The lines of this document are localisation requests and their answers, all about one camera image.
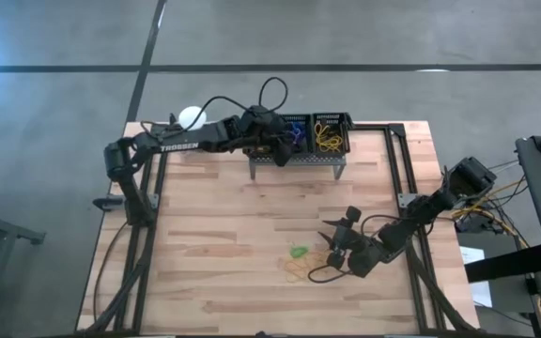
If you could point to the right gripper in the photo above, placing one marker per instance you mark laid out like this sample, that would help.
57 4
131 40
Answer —
349 237

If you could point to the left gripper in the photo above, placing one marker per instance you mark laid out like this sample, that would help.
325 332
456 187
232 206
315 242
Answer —
266 129

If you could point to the yellow rubber band pile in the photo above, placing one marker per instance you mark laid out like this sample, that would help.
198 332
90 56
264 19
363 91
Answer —
329 141
298 268

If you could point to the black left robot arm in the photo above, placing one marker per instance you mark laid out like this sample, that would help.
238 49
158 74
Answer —
181 141

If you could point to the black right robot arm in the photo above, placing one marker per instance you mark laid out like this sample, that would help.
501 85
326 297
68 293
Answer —
421 211

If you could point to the grey perforated metal shelf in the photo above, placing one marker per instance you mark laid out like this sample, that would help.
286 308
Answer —
308 160

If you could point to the white globe lamp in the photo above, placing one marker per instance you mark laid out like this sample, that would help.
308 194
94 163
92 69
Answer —
188 116

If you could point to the white paper sheet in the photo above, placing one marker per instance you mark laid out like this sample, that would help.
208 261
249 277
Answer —
482 293

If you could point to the black flat bar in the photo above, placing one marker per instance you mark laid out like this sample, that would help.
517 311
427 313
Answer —
510 264

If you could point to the black aluminium table frame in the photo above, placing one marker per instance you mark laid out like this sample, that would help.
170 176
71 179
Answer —
397 127

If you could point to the dark grey metal bracket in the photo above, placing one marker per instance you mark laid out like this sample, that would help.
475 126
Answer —
108 203

